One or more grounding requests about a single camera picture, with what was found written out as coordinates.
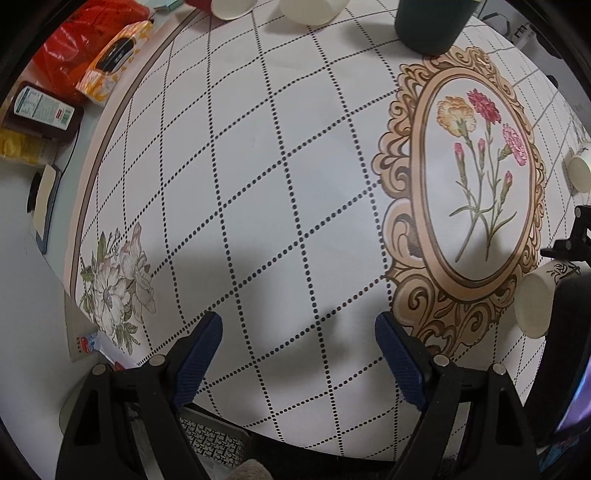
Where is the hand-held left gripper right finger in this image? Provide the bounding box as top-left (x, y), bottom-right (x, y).
top-left (375, 311), bottom-right (541, 480)

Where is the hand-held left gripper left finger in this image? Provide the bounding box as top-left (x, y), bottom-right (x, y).
top-left (55, 311), bottom-right (225, 480)

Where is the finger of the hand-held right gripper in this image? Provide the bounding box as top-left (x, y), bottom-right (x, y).
top-left (540, 203), bottom-right (591, 265)

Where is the white paper cup black print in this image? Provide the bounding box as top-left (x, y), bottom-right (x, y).
top-left (514, 258), bottom-right (581, 341)

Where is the small white paper cup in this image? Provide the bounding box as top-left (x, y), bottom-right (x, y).
top-left (566, 142), bottom-right (591, 193)

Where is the dark green cup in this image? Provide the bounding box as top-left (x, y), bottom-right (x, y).
top-left (394, 0), bottom-right (476, 55)

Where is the wide white cup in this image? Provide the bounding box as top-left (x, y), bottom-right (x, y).
top-left (279, 0), bottom-right (350, 27)

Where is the black white patterned box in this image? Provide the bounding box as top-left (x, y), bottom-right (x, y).
top-left (178, 405), bottom-right (250, 468)

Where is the small red blue packet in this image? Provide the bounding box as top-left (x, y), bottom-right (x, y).
top-left (69, 331), bottom-right (105, 361)

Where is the beige plush item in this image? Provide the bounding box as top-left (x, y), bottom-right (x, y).
top-left (228, 459), bottom-right (274, 480)

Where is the floral printed tablecloth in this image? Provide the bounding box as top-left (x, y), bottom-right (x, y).
top-left (69, 0), bottom-right (591, 462)

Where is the black and white device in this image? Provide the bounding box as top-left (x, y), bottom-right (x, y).
top-left (26, 164), bottom-right (64, 256)

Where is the yellow bag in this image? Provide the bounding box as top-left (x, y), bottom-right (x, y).
top-left (0, 127), bottom-right (49, 167)

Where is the brown bottle white label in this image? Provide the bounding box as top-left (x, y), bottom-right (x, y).
top-left (1, 82), bottom-right (85, 142)

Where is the orange tissue pack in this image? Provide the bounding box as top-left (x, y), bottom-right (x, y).
top-left (75, 21), bottom-right (154, 108)

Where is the red plastic bag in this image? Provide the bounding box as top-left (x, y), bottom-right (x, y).
top-left (30, 0), bottom-right (153, 103)

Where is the thin black cable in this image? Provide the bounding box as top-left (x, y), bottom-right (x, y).
top-left (60, 124), bottom-right (85, 174)

